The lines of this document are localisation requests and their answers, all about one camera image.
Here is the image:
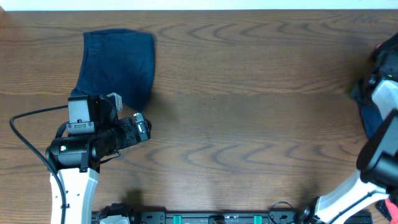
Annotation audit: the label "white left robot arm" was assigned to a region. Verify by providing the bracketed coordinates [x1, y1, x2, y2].
[46, 112, 152, 223]

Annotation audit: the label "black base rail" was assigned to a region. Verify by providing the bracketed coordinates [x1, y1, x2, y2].
[93, 203, 373, 224]

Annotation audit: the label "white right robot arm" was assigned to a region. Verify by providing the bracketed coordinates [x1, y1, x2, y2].
[300, 35, 397, 223]

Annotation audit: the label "folded dark blue shorts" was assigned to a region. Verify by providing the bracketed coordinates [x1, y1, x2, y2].
[71, 29, 155, 111]

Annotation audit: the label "dark blue shorts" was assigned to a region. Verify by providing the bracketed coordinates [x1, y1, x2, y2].
[71, 29, 155, 111]
[349, 78, 382, 139]

